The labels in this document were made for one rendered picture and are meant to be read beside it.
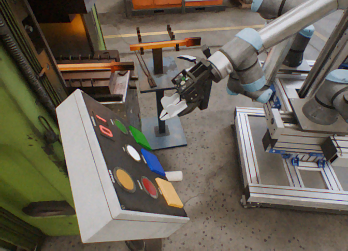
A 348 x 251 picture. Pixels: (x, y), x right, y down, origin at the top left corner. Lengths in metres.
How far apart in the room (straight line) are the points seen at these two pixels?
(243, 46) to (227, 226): 1.26
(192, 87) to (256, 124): 1.38
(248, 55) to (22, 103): 0.63
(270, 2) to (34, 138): 1.03
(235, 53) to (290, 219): 1.40
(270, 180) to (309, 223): 0.41
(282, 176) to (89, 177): 1.43
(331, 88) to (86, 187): 0.97
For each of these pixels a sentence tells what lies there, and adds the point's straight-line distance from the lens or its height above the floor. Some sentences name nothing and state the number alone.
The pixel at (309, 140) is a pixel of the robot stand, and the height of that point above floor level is 0.69.
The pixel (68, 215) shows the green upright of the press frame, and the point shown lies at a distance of 1.36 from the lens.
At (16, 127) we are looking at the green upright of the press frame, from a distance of 0.73.
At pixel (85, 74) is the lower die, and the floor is 0.99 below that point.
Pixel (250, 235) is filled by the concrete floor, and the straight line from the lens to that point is 1.64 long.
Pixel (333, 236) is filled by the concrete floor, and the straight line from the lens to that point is 1.89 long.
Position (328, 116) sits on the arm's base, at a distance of 1.14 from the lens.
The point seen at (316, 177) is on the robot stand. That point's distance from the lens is 1.78.
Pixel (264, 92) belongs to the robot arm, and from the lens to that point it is 1.05.
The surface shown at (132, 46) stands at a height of 0.95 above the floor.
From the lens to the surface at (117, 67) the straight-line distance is 1.01.
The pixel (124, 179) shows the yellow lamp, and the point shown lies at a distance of 0.40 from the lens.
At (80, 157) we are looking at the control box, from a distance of 0.44.
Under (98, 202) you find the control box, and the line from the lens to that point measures 0.37.
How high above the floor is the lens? 1.51
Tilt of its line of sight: 47 degrees down
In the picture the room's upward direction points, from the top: straight up
